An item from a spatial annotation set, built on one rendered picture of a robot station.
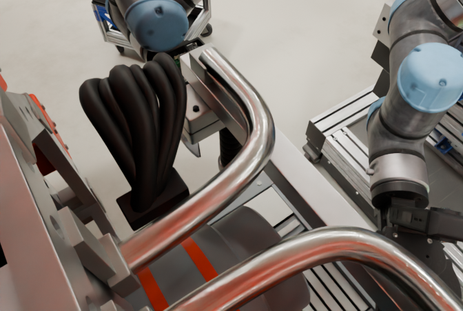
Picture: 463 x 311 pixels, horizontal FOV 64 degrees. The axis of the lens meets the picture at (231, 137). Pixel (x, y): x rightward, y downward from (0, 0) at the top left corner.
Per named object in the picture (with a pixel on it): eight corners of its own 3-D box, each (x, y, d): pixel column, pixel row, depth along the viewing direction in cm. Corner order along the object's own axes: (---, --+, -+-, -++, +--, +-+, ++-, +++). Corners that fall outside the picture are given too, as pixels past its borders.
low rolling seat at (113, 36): (214, 32, 191) (211, -29, 163) (184, 81, 172) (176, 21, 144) (142, 14, 200) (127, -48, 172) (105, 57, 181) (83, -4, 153)
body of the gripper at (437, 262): (421, 300, 48) (413, 213, 54) (454, 284, 41) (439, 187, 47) (361, 289, 49) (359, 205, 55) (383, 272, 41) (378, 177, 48)
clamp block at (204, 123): (171, 119, 47) (165, 92, 42) (230, 89, 49) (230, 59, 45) (191, 147, 44) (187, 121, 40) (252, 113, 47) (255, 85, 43)
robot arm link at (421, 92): (404, 17, 48) (377, 76, 57) (408, 80, 42) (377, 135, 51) (468, 25, 47) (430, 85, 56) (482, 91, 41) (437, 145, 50)
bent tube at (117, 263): (42, 139, 35) (-20, 57, 27) (211, 58, 42) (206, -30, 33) (121, 303, 27) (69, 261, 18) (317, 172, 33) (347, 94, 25)
